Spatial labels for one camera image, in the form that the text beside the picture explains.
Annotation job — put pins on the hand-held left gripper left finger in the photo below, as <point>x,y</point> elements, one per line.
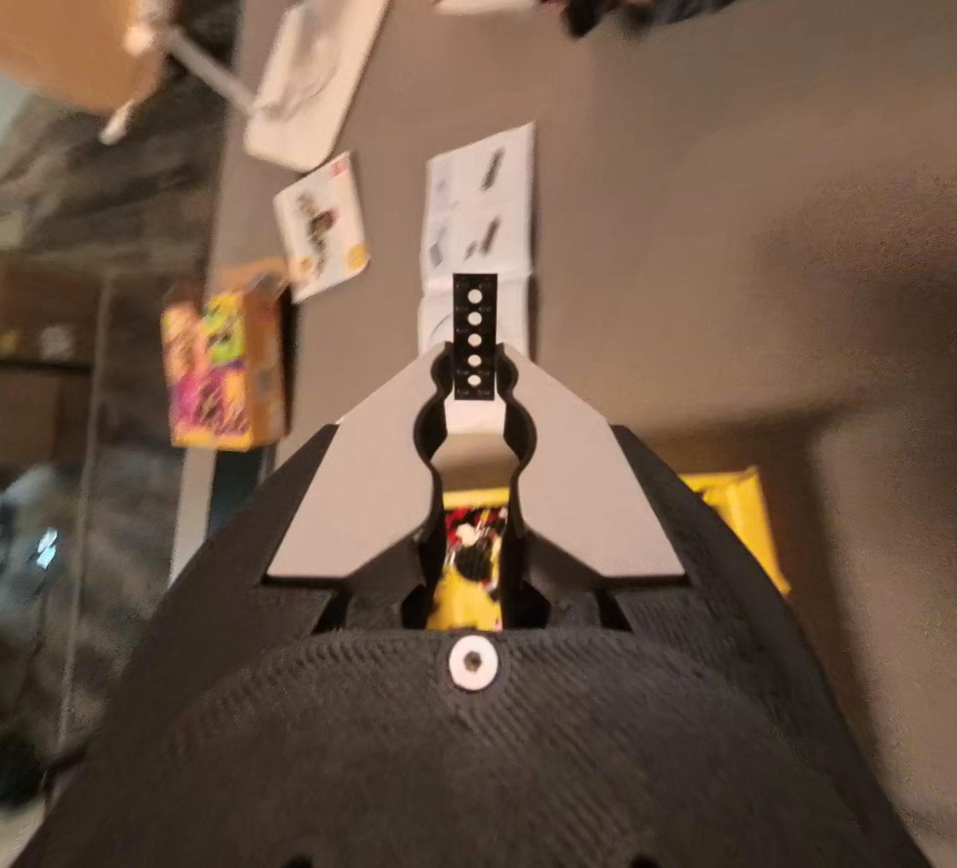
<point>351,502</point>

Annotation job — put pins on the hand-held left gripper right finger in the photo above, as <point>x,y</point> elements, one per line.
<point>598,502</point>

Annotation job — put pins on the pile of lego pieces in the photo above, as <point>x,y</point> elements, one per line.
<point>471,546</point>

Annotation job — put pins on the yellow plastic bin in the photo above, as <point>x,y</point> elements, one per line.
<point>740,509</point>

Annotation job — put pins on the colourful lego set box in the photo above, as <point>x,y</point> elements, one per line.
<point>224,375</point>

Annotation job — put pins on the black lego plate with holes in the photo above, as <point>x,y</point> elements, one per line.
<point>463,330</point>

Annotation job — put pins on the snake instruction booklet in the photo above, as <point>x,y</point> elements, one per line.
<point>508,210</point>

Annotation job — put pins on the spider instruction booklet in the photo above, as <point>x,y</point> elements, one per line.
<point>329,240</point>

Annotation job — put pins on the clear stand with white base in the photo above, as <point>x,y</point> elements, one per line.
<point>329,61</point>

